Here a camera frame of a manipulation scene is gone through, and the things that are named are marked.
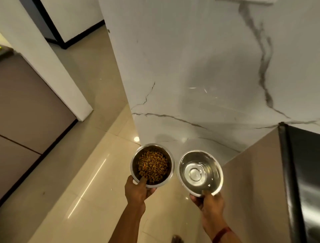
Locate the person's right hand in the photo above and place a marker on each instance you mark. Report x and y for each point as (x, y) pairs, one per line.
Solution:
(212, 207)

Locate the person's left hand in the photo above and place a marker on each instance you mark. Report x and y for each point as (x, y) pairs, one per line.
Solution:
(136, 191)

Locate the steel bowl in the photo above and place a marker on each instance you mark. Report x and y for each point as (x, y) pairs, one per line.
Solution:
(152, 165)
(200, 172)

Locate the person's left forearm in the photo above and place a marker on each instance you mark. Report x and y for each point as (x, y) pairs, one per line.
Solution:
(127, 225)

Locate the person's bare foot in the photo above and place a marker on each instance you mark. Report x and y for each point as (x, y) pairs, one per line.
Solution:
(177, 239)

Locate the red wrist band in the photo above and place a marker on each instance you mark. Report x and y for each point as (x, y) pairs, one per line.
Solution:
(221, 234)

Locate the brown base cabinet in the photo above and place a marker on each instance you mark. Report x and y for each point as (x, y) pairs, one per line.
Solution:
(255, 195)
(25, 120)

